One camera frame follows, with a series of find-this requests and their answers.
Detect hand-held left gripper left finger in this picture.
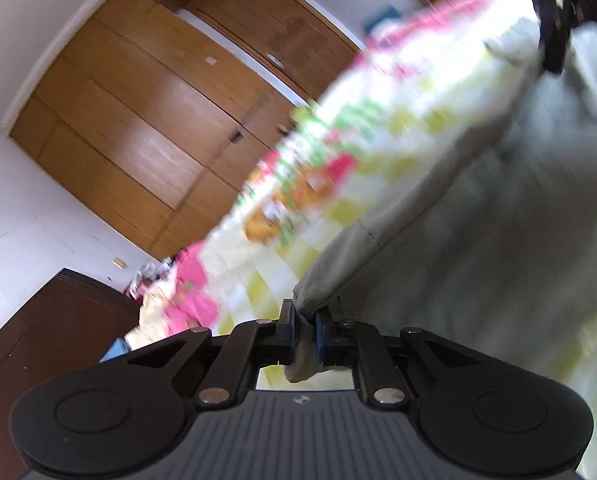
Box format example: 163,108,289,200
128,299,299,408

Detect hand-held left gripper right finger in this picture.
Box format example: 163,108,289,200
315,307,479,408

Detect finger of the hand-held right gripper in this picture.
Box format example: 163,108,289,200
537,9,573,74

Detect grey pants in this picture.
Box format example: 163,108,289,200
282,12,597,386

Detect printed checkered blanket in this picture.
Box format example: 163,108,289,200
123,0,597,478

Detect blue cloth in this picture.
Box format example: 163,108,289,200
100,339,130,363

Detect blue box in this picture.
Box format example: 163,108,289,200
363,4,400,34

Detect dark brown cabinet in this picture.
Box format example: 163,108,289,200
0,267,142,413

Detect wooden wardrobe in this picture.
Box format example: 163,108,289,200
8,0,309,263

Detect wooden door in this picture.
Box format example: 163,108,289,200
183,0,365,107

